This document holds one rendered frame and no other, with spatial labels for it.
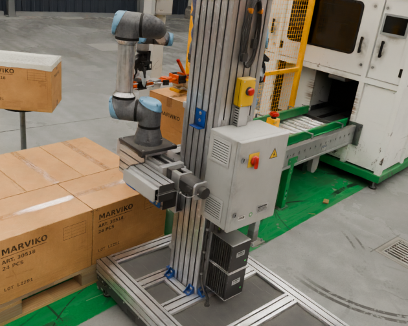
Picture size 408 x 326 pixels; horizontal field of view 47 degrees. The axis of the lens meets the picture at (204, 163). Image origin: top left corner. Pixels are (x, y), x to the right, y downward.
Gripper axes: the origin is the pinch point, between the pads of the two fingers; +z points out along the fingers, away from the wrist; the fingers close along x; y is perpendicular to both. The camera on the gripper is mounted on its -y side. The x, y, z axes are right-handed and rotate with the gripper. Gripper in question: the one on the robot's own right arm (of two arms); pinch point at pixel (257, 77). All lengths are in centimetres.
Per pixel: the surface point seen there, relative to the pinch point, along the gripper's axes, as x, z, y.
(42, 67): -157, 21, 73
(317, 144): 14, 68, -94
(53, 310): -9, 121, 162
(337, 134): 16, 65, -130
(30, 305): -19, 119, 171
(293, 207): 17, 122, -65
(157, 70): -119, 24, -19
